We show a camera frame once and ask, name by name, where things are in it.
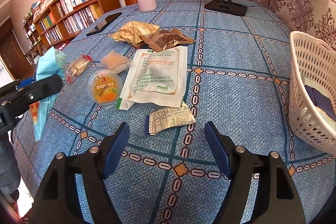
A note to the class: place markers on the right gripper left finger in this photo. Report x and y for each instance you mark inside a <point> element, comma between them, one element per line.
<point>70,178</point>

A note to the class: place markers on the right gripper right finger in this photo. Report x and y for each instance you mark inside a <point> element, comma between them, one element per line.
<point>277,199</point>

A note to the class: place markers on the light blue cracker bag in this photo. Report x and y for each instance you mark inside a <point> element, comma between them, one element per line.
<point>53,62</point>

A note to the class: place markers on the red-edged clear snack packet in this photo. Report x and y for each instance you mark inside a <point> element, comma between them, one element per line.
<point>77,67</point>

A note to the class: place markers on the orange jelly cup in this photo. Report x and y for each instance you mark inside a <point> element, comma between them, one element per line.
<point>104,87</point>

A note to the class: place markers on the clear brown biscuit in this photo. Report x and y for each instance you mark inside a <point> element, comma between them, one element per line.
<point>116,63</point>

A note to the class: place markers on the navy sea salt cracker box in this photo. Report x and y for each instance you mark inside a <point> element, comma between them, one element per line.
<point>321,101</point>

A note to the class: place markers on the small blue white snack packet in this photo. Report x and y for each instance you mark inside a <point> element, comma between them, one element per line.
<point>168,117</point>

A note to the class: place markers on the tan crinkled snack bag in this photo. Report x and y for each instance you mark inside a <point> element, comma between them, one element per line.
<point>132,31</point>

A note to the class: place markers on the white green printed pouch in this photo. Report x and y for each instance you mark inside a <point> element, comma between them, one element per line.
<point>156,77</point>

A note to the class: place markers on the brown clear snack packet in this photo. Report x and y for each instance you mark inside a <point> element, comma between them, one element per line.
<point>165,39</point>

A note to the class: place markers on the black smartphone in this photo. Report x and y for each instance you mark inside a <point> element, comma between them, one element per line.
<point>104,24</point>

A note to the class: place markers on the wooden bookshelf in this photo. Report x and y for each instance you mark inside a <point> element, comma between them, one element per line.
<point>63,20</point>

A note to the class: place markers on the white plastic basket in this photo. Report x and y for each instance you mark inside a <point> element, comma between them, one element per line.
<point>313,64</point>

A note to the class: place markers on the blue patterned tablecloth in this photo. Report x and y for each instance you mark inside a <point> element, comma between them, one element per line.
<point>238,73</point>

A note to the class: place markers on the black tablet stand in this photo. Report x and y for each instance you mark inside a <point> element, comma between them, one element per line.
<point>227,6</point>

